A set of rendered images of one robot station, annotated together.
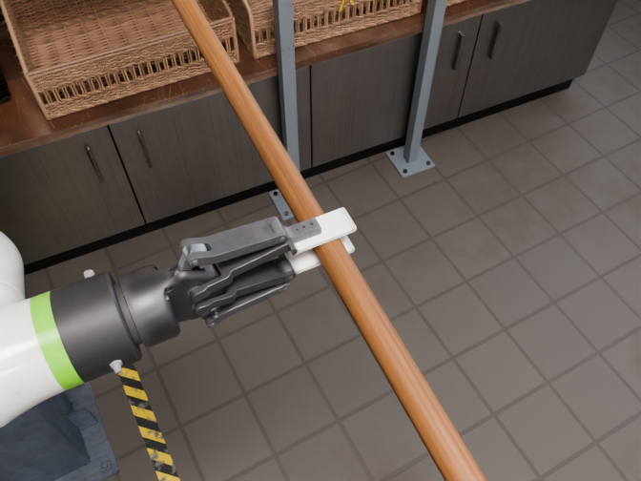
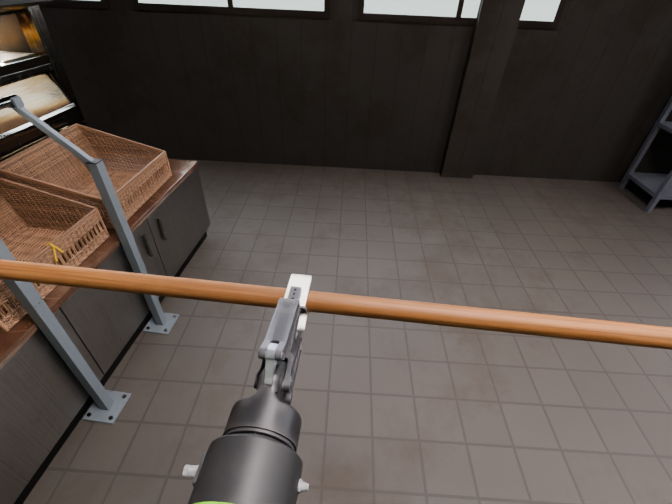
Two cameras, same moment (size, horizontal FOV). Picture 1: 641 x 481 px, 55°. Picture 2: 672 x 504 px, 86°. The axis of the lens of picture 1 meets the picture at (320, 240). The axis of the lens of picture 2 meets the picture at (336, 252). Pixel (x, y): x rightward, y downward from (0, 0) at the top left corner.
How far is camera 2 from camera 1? 0.35 m
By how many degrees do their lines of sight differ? 42
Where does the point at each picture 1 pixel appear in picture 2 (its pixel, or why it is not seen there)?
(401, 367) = (415, 306)
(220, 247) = (281, 334)
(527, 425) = (343, 380)
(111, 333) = (285, 461)
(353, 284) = (347, 298)
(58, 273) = not seen: outside the picture
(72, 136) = not seen: outside the picture
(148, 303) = (279, 416)
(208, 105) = not seen: outside the picture
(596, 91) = (220, 229)
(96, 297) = (247, 450)
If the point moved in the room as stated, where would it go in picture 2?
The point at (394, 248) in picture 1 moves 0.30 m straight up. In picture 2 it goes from (201, 370) to (188, 331)
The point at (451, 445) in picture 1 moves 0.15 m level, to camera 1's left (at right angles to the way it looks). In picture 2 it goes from (472, 310) to (435, 397)
